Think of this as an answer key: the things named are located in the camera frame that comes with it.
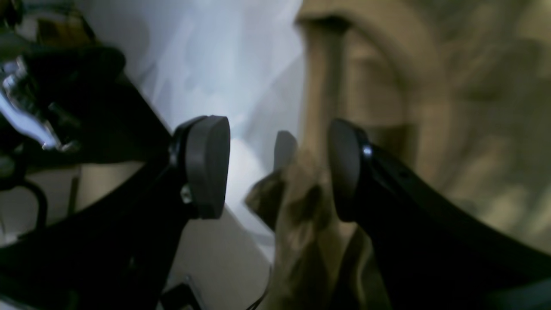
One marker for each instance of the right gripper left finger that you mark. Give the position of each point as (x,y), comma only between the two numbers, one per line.
(117,253)

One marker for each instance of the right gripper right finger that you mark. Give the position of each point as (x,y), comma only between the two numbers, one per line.
(431,255)

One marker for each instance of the camouflage t-shirt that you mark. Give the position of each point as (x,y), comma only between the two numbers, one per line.
(456,90)

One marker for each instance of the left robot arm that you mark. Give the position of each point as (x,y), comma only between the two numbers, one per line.
(73,104)

